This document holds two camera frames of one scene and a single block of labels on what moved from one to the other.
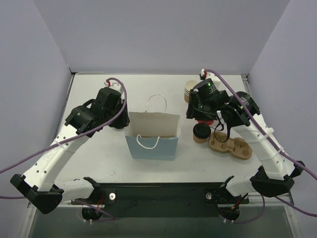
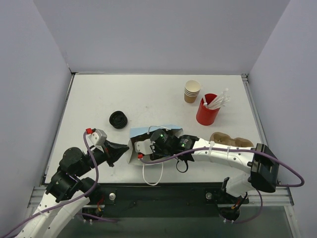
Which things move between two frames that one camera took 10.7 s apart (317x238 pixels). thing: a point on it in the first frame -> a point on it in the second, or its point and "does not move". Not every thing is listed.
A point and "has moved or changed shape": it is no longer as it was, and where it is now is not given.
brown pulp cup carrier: (237, 146) does not move
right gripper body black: (192, 109) -> (153, 150)
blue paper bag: (154, 134) has moved or changed shape
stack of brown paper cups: (189, 85) does not move
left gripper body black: (123, 119) -> (109, 153)
